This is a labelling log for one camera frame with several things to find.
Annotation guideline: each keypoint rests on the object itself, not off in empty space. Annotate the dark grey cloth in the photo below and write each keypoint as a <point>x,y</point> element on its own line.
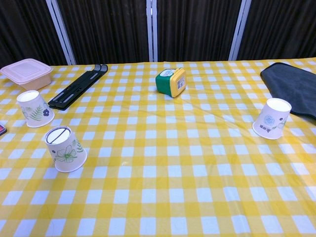
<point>293,86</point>

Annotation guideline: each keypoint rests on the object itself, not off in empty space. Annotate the white partition frame post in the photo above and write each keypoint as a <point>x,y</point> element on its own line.
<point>151,32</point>
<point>61,34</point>
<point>239,32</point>

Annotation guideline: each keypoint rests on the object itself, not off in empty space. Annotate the green yellow plastic container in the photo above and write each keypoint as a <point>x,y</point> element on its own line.
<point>170,82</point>

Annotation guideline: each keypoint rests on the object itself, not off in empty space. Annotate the paper cup blue text print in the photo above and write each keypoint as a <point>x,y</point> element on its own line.
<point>270,123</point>

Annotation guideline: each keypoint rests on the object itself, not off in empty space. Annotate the paper cup fern dark flower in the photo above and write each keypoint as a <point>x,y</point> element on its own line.
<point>33,112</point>

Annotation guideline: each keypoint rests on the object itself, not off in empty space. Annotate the black folding stand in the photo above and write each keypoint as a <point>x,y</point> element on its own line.
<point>74,89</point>

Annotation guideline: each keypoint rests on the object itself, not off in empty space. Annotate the pink lidded lunch box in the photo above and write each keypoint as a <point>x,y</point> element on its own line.
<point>26,71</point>

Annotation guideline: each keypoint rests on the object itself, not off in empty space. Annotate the yellow white checked tablecloth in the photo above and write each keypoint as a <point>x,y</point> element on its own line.
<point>158,172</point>

